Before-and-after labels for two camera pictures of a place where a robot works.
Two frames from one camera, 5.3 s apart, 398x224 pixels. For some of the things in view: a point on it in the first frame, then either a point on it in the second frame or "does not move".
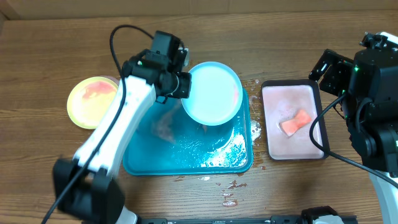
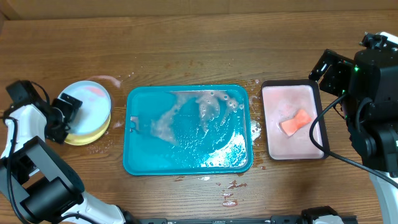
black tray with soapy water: [290, 106] does not move
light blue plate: [216, 94] → [94, 114]
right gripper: [336, 65] does not move
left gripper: [184, 91] → [56, 134]
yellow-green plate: [89, 99] → [81, 140]
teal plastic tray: [168, 142] does not move
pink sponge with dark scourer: [301, 119] does not move
